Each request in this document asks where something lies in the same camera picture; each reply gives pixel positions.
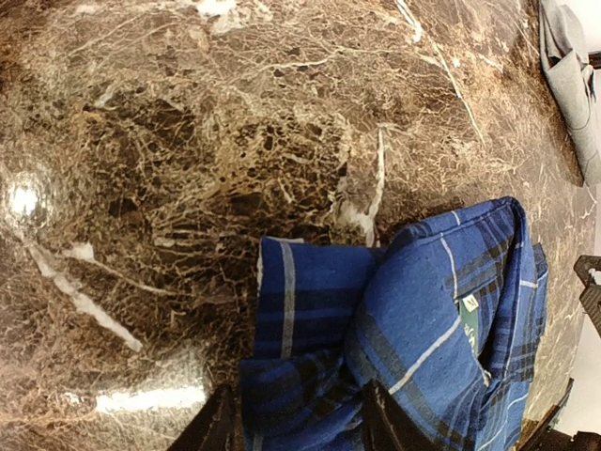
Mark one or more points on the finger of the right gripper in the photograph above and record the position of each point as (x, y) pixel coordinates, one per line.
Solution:
(587, 268)

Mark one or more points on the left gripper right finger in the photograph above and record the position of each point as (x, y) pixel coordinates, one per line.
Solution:
(378, 427)

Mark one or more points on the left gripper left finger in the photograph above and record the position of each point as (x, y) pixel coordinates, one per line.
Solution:
(215, 427)

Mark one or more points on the blue plaid long sleeve shirt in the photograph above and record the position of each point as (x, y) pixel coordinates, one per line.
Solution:
(447, 318)

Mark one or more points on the grey polo shirt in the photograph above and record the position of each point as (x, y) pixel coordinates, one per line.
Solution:
(570, 76)

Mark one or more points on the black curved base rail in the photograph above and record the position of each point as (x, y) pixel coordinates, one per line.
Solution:
(547, 438)

